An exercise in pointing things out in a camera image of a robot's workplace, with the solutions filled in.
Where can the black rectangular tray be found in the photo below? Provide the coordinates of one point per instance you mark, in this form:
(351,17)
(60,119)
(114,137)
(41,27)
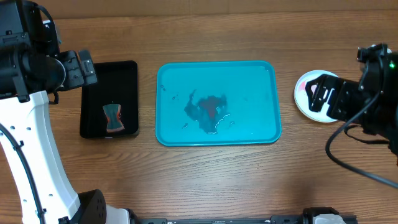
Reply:
(117,84)

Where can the teal serving tray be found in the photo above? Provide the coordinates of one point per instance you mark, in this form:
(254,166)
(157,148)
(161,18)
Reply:
(217,104)

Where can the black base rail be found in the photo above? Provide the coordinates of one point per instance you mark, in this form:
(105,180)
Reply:
(275,219)

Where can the light blue plate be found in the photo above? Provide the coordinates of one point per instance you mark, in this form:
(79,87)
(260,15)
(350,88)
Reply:
(301,98)

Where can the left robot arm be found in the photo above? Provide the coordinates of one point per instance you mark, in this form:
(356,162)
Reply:
(32,68)

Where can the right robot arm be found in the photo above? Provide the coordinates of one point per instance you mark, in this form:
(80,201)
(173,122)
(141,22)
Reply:
(370,103)

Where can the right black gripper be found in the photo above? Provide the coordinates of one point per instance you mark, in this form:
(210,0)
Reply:
(335,110)

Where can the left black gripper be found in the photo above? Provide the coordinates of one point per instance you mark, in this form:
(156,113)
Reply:
(78,78)

